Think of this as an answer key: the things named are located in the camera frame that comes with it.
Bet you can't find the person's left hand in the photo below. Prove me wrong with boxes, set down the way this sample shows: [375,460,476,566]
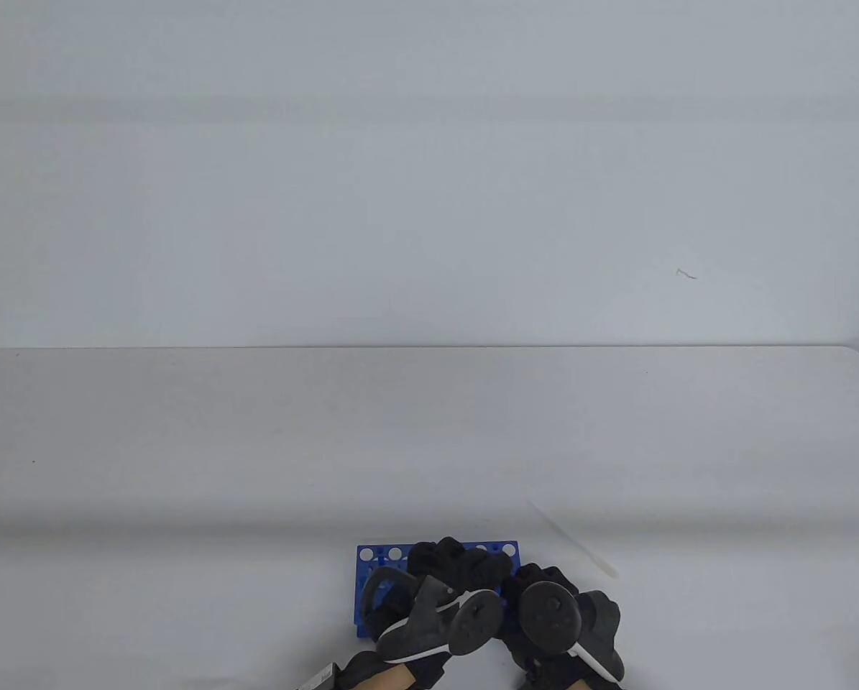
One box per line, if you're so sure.
[339,537,514,690]

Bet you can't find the person's right hand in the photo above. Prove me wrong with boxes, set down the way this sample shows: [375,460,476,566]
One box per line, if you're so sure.
[500,564,625,690]

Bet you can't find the blue test tube rack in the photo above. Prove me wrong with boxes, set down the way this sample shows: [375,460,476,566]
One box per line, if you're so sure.
[355,541,523,639]

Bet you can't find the clear plastic transfer pipette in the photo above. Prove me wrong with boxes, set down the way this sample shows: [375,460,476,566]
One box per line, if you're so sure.
[526,500,619,579]

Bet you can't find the person's left forearm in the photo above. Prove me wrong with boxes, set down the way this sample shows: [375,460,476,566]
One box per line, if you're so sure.
[356,665,414,690]

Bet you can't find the black and white right controller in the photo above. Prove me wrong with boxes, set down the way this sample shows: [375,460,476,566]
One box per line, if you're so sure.
[519,581,625,682]

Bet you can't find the black and white controller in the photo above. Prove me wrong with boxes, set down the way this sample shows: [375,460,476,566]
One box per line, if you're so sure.
[361,568,505,663]
[519,581,625,682]

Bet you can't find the black and white left controller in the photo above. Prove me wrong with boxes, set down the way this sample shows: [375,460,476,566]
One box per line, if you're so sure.
[361,568,505,663]

